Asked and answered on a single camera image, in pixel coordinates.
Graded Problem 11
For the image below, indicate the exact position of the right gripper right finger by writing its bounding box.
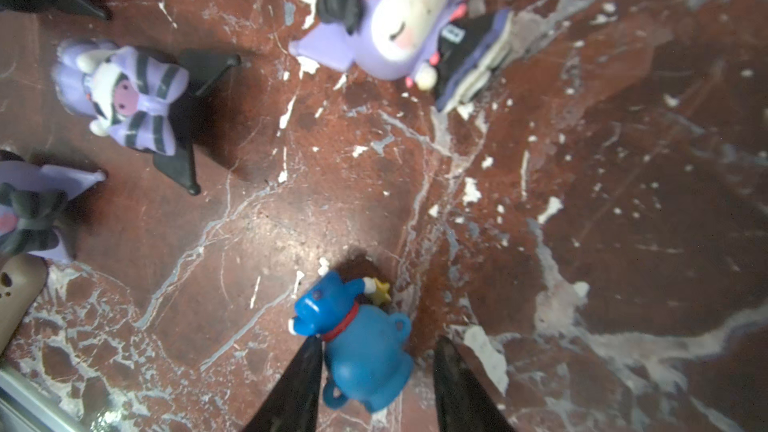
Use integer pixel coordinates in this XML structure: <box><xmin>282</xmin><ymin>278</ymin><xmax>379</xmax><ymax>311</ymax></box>
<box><xmin>433</xmin><ymin>336</ymin><xmax>515</xmax><ymax>432</ymax></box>

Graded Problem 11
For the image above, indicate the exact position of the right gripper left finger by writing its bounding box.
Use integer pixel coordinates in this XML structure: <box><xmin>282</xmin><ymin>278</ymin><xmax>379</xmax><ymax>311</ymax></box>
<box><xmin>242</xmin><ymin>337</ymin><xmax>323</xmax><ymax>432</ymax></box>

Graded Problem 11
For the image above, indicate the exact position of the blue cup toy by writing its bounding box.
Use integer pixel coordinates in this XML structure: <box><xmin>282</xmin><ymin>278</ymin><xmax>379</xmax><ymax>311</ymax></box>
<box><xmin>288</xmin><ymin>271</ymin><xmax>414</xmax><ymax>414</ymax></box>

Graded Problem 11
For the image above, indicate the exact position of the brown plastic litter scoop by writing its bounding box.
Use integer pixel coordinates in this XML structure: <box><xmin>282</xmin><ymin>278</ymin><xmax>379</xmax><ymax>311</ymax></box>
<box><xmin>0</xmin><ymin>254</ymin><xmax>48</xmax><ymax>352</ymax></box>

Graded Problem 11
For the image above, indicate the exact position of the purple striped Kuromi figure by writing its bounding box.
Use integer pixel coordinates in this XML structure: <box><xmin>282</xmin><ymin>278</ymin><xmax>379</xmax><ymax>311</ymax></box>
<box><xmin>1</xmin><ymin>150</ymin><xmax>106</xmax><ymax>263</ymax></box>

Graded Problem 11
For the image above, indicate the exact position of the purple bat Kuromi figure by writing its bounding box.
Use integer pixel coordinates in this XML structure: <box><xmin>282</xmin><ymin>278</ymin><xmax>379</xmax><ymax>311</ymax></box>
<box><xmin>51</xmin><ymin>39</ymin><xmax>241</xmax><ymax>196</ymax></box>

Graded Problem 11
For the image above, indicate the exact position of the purple dress Kuromi figure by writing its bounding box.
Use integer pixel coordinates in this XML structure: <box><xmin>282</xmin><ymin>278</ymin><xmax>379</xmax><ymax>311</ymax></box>
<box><xmin>289</xmin><ymin>0</ymin><xmax>513</xmax><ymax>112</ymax></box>

